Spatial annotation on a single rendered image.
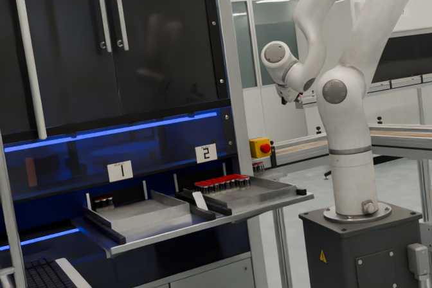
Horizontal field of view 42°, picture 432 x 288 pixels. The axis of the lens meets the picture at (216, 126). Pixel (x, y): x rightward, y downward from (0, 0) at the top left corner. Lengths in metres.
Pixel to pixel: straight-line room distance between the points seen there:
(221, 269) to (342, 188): 0.78
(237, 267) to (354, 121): 0.92
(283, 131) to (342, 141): 6.29
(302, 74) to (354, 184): 0.34
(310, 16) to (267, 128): 6.16
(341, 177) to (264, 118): 6.11
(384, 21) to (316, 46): 0.19
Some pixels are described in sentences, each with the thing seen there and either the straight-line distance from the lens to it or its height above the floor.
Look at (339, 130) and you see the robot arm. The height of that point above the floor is 1.11.
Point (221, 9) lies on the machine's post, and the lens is 2.16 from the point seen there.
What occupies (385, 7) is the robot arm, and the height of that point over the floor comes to 1.42.
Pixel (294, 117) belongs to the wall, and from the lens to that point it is 7.96.
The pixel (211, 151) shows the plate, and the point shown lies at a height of 1.02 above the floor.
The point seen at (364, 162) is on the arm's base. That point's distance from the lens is 1.59.
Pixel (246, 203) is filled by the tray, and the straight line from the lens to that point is 1.77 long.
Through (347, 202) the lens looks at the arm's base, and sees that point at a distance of 1.61.
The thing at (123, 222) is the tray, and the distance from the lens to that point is 1.73.
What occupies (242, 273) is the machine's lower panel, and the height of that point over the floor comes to 0.52.
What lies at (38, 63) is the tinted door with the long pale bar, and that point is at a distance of 1.92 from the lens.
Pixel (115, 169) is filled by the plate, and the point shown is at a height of 1.03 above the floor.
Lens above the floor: 1.31
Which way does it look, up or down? 5 degrees down
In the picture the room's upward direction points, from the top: 8 degrees counter-clockwise
